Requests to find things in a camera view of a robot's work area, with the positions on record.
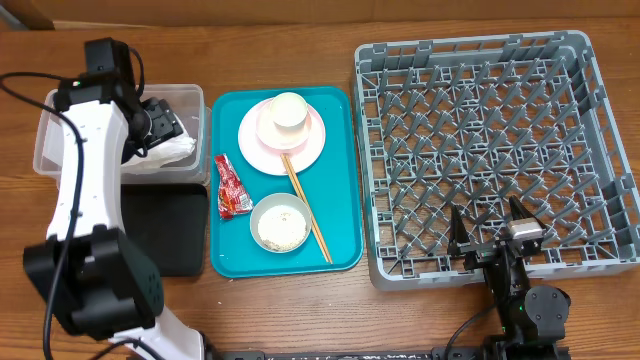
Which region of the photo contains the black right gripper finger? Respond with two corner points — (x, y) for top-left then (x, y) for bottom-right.
(509, 196), (546, 233)
(449, 205), (470, 246)

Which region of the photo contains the white tissue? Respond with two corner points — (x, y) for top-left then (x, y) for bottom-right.
(122, 118), (197, 172)

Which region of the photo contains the red snack wrapper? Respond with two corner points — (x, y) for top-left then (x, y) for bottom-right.
(214, 154), (254, 219)

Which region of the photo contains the grey bowl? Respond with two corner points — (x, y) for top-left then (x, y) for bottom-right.
(250, 193), (312, 253)

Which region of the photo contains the white cooked rice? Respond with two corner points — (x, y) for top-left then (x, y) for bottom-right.
(257, 205), (307, 252)

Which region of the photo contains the wooden chopstick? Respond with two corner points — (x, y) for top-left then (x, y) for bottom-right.
(280, 153), (333, 264)
(279, 152), (331, 265)

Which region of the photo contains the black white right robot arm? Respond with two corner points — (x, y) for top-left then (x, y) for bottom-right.
(441, 196), (571, 360)

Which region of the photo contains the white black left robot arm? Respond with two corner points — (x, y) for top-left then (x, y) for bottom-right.
(23, 72), (218, 359)

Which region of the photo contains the clear plastic waste bin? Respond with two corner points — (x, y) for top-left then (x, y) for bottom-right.
(33, 84), (210, 184)

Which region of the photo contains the black food waste tray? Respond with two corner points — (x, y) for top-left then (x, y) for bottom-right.
(121, 183), (210, 277)

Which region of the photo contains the grey dishwasher rack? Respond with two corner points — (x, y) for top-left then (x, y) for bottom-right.
(353, 30), (639, 291)

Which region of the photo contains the pink plate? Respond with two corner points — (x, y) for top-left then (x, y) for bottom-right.
(238, 98), (326, 176)

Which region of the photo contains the small pink bowl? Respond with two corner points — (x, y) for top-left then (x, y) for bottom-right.
(255, 99), (312, 150)

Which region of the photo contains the pale green cup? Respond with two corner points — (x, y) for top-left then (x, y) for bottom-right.
(269, 92), (308, 132)

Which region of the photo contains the teal serving tray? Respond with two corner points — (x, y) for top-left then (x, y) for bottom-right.
(210, 86), (363, 278)

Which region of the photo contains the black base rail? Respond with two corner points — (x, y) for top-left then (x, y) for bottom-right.
(219, 346), (571, 360)

